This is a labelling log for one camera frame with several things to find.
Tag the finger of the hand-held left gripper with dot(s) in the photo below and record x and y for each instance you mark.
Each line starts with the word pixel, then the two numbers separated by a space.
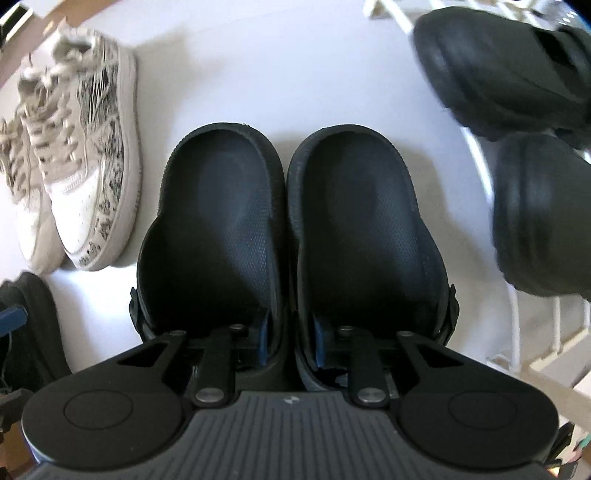
pixel 14 406
pixel 13 318

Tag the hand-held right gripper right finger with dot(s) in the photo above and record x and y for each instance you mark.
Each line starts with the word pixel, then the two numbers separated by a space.
pixel 321 341

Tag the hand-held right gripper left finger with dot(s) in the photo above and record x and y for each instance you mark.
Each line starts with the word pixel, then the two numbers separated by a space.
pixel 264 337

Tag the black mesh sneaker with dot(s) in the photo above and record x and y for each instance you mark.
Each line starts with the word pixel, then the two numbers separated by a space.
pixel 41 323

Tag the white sneaker beige laces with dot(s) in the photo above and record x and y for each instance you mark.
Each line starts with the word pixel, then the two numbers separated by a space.
pixel 27 230
pixel 78 203

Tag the white shoe rack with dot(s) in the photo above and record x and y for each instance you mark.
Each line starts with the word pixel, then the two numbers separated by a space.
pixel 513 323

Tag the chunky black clog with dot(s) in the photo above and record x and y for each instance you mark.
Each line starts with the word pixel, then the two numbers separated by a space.
pixel 498 69
pixel 540 221

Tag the cardboard box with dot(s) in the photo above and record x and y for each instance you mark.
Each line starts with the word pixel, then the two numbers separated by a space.
pixel 558 392

